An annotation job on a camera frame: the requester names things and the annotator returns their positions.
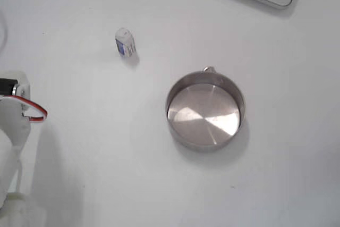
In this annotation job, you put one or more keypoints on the small white and blue box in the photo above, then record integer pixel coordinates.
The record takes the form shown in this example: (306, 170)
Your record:
(125, 41)

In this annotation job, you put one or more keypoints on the round metal bowl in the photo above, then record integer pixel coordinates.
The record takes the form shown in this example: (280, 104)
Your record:
(204, 115)

